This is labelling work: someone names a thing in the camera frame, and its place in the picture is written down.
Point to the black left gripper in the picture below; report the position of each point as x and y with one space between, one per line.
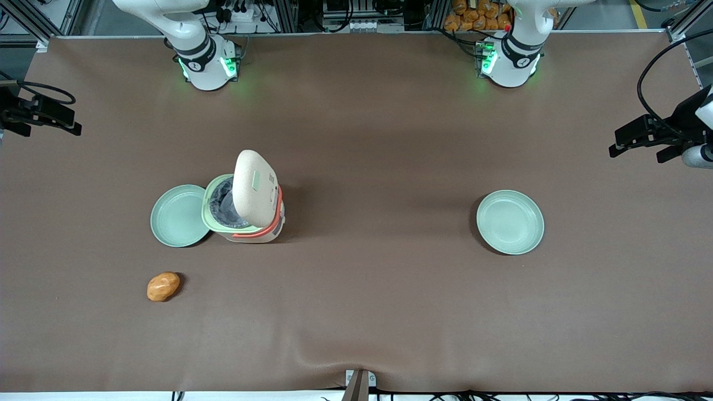
683 118

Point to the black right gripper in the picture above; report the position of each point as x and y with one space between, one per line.
12 109

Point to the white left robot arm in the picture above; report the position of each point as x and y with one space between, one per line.
509 69

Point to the pale green round plate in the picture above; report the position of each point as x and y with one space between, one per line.
172 220
509 223

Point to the grey inner pot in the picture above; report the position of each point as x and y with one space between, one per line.
225 206

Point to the pile of orange bread rolls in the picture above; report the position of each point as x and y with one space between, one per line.
473 16

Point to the white power strip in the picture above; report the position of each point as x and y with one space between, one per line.
245 14

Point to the brown table mat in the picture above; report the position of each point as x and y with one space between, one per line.
362 306

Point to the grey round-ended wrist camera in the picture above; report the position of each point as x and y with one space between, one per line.
699 157

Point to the aluminium frame profile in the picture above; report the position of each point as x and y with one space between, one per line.
61 14
677 30
287 14

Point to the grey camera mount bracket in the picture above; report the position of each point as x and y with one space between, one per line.
359 389

